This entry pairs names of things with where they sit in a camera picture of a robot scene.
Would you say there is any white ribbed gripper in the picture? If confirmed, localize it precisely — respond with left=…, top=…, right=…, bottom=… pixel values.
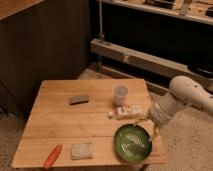
left=133, top=93, right=185, bottom=141

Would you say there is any clear plastic bottle white label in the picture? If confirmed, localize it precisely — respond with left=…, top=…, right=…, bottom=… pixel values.
left=108, top=105, right=143, bottom=119

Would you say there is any green ceramic bowl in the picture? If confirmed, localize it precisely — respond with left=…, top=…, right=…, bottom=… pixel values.
left=114, top=124, right=152, bottom=164

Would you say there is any translucent plastic cup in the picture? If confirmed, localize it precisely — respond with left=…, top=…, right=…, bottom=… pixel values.
left=113, top=84, right=129, bottom=106

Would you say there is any wooden folding table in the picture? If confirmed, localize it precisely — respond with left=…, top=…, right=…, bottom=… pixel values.
left=11, top=78, right=167, bottom=169

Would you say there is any beige scouring sponge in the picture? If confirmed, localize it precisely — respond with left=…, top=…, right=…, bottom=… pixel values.
left=71, top=142, right=93, bottom=160

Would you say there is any dark grey sponge block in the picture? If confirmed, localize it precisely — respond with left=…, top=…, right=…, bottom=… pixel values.
left=69, top=95, right=89, bottom=105

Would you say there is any wooden shelf unit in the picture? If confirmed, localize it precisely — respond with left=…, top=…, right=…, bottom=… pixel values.
left=89, top=0, right=213, bottom=93

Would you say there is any orange carrot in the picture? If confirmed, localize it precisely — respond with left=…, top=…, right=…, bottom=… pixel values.
left=43, top=145, right=62, bottom=170

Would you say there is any metal vertical pole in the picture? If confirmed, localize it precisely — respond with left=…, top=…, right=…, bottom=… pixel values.
left=99, top=0, right=104, bottom=42

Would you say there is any dark wooden cabinet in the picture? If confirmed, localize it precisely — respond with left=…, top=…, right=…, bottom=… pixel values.
left=0, top=0, right=90, bottom=117

